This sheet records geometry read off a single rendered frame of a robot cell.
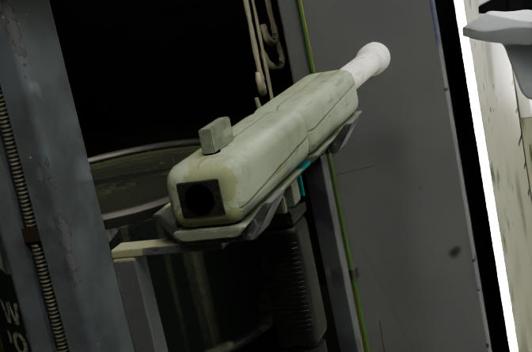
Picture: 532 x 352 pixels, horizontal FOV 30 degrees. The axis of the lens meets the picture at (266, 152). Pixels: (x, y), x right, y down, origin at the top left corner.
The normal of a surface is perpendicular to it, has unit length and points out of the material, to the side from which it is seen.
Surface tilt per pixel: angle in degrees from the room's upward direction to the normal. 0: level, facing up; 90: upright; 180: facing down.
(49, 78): 90
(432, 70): 90
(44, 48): 90
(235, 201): 90
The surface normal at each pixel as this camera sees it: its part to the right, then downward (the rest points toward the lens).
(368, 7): -0.31, 0.26
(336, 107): 0.93, -0.11
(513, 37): -0.63, 0.43
